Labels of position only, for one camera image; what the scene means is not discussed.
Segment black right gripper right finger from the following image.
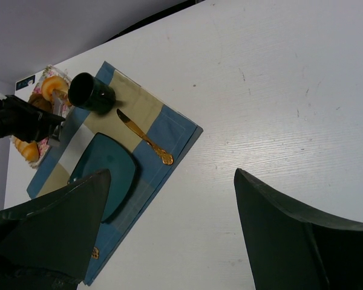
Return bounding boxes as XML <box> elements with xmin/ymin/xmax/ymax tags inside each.
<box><xmin>234</xmin><ymin>169</ymin><xmax>363</xmax><ymax>289</ymax></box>

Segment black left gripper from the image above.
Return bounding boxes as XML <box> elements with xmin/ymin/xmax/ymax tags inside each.
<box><xmin>0</xmin><ymin>95</ymin><xmax>65</xmax><ymax>143</ymax></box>

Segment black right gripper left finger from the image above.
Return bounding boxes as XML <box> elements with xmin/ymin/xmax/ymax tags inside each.
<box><xmin>0</xmin><ymin>169</ymin><xmax>111</xmax><ymax>289</ymax></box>

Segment metal tongs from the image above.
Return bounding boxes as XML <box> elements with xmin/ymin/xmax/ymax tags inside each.
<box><xmin>48</xmin><ymin>89</ymin><xmax>66</xmax><ymax>147</ymax></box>

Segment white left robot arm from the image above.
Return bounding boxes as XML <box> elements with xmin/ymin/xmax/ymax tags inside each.
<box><xmin>0</xmin><ymin>95</ymin><xmax>65</xmax><ymax>143</ymax></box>

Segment chocolate croissant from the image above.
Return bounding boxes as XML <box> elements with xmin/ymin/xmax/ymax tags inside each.
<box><xmin>28</xmin><ymin>94</ymin><xmax>53</xmax><ymax>113</ymax></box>

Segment orange croissant left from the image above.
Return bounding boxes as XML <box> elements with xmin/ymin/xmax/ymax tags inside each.
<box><xmin>14</xmin><ymin>138</ymin><xmax>39</xmax><ymax>162</ymax></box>

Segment orange croissant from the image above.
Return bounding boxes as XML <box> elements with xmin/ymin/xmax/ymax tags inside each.
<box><xmin>14</xmin><ymin>138</ymin><xmax>39</xmax><ymax>162</ymax></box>
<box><xmin>41</xmin><ymin>76</ymin><xmax>71</xmax><ymax>106</ymax></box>

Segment orange croissant right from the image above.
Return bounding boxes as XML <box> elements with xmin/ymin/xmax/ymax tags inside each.
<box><xmin>41</xmin><ymin>76</ymin><xmax>71</xmax><ymax>106</ymax></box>

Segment floral tray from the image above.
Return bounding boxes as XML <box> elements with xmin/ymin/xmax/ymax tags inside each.
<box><xmin>10</xmin><ymin>65</ymin><xmax>71</xmax><ymax>169</ymax></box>

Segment dark green mug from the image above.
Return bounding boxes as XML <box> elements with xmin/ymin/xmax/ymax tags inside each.
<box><xmin>68</xmin><ymin>72</ymin><xmax>116</xmax><ymax>115</ymax></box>

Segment teal square plate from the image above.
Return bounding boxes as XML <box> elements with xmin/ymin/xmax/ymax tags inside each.
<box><xmin>68</xmin><ymin>132</ymin><xmax>137</xmax><ymax>223</ymax></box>

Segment gold knife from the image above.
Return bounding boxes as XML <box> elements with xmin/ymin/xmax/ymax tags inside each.
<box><xmin>116</xmin><ymin>109</ymin><xmax>174</xmax><ymax>166</ymax></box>

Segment blue beige checked placemat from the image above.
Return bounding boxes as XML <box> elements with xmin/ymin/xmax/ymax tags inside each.
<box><xmin>27</xmin><ymin>63</ymin><xmax>202</xmax><ymax>285</ymax></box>

